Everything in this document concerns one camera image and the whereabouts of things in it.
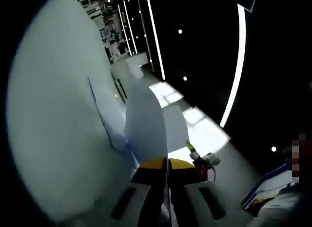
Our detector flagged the blue framed wall poster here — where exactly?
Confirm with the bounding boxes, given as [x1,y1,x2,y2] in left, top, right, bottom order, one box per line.
[241,163,297,217]

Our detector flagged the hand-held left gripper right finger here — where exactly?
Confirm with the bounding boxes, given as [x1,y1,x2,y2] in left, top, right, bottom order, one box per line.
[169,158,247,227]

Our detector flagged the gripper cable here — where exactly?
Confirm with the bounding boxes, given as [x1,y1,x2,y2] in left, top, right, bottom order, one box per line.
[208,167,218,183]

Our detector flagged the white printer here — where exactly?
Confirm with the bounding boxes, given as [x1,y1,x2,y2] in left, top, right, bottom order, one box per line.
[109,63,137,106]

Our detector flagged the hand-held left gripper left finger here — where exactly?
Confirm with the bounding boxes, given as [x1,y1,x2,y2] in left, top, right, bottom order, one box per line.
[97,157,168,227]

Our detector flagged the long ceiling light strip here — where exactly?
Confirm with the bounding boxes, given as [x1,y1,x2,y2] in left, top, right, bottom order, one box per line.
[145,0,166,81]
[219,4,247,128]

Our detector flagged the white printing paper sheet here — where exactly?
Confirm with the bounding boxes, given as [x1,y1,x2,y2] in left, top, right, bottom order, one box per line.
[162,105,190,153]
[123,78,171,227]

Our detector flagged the grey chest device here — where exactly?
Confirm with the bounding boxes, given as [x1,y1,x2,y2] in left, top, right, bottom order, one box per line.
[254,185,310,227]

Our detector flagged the wide office window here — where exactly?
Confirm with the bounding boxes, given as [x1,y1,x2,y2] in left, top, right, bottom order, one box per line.
[168,107,232,157]

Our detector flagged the white sheet of paper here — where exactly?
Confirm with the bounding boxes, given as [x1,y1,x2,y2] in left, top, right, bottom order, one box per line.
[87,76,137,164]

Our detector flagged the narrow office window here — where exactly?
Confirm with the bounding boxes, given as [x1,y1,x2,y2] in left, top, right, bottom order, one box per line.
[148,81,185,108]

